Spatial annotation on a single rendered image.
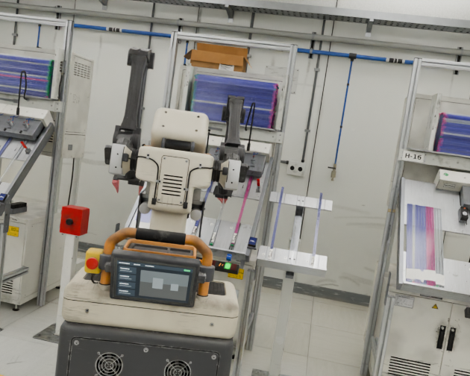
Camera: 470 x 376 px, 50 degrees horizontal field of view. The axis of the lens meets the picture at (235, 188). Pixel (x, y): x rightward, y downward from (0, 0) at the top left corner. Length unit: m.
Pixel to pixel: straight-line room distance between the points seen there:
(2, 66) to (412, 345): 3.03
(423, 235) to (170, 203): 1.49
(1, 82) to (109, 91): 1.52
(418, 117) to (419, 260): 0.93
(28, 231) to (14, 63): 1.08
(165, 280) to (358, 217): 3.20
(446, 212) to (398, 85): 1.83
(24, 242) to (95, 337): 1.88
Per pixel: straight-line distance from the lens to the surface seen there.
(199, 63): 3.50
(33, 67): 3.57
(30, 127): 3.45
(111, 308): 1.62
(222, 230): 2.73
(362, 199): 4.54
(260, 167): 2.93
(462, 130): 3.08
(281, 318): 2.82
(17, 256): 3.51
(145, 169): 1.86
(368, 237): 4.58
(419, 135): 3.23
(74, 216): 3.05
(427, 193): 3.05
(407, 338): 3.07
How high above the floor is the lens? 1.32
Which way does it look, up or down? 6 degrees down
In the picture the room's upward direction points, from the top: 8 degrees clockwise
